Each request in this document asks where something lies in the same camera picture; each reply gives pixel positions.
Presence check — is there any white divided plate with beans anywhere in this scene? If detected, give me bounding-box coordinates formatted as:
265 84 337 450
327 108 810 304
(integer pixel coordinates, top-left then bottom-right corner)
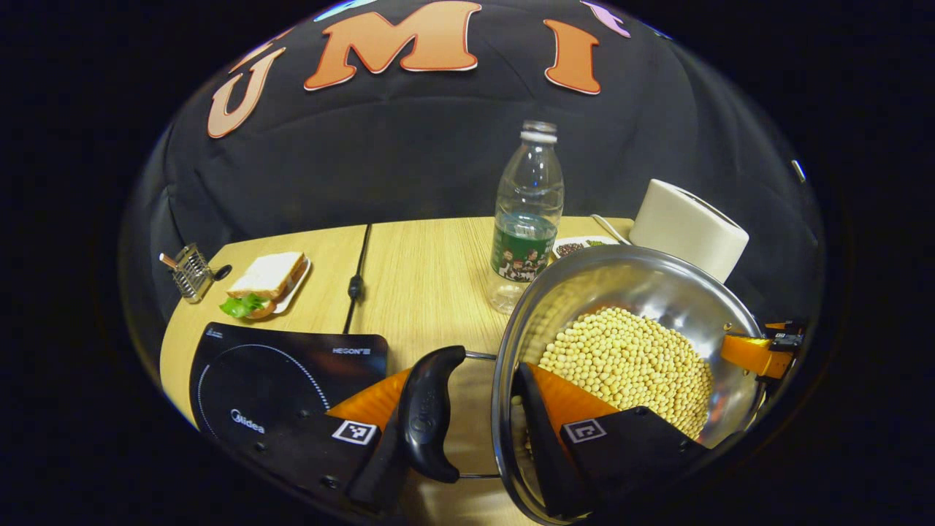
552 235 622 261

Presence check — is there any small white sandwich plate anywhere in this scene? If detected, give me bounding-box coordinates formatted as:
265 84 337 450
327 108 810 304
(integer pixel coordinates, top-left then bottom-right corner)
272 256 313 316

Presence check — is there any stainless steel pot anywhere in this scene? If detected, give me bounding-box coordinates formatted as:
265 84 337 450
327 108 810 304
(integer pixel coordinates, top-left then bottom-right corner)
394 245 768 526

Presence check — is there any pile of yellow soybeans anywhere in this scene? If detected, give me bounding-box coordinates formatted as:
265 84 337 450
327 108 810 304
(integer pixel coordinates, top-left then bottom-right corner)
522 307 716 441

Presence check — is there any sandwich with lettuce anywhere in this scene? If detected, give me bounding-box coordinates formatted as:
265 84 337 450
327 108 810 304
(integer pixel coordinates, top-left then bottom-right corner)
219 251 306 320

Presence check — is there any black induction cooktop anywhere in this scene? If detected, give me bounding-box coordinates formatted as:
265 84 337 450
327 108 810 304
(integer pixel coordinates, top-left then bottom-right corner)
188 322 389 441

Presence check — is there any black power cable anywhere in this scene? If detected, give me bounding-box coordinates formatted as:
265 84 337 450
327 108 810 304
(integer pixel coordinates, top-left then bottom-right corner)
342 224 374 335

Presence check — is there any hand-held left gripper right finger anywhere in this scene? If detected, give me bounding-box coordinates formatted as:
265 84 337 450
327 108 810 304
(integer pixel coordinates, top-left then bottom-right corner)
511 362 709 519

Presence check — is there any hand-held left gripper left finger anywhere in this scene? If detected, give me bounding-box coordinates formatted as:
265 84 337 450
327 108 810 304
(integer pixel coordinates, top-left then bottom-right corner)
252 367 413 514

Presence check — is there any clear plastic water bottle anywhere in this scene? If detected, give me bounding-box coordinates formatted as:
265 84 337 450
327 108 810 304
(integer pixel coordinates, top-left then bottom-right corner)
486 121 565 316

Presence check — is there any black backdrop cloth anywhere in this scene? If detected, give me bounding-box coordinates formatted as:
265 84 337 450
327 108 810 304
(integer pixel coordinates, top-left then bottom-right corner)
121 0 826 344

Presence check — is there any white toaster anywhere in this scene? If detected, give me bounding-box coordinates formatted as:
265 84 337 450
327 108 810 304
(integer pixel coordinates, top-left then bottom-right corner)
630 179 751 284

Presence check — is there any small wire basket holder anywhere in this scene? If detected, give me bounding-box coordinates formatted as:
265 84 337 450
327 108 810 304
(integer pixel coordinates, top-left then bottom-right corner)
159 243 233 305

